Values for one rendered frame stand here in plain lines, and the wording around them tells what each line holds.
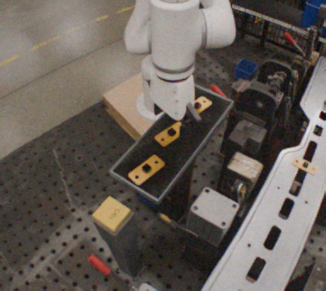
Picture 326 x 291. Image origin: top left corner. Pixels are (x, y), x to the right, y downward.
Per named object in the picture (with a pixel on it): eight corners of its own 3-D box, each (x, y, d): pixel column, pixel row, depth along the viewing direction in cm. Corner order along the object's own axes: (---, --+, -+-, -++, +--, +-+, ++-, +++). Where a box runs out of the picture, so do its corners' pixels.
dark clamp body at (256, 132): (238, 210, 112) (265, 150, 83) (209, 194, 117) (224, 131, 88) (250, 189, 118) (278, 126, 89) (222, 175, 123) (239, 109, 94)
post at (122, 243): (134, 282, 94) (115, 238, 61) (116, 270, 97) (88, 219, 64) (147, 265, 98) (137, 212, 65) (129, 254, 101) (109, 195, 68)
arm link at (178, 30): (193, 42, 62) (149, 47, 61) (197, -15, 52) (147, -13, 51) (204, 67, 57) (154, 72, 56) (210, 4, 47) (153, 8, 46)
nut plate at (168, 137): (163, 147, 74) (163, 144, 73) (154, 137, 76) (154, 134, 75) (188, 130, 78) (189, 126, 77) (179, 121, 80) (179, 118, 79)
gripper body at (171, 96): (143, 61, 62) (145, 100, 70) (176, 86, 56) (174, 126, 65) (171, 47, 65) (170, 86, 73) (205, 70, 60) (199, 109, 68)
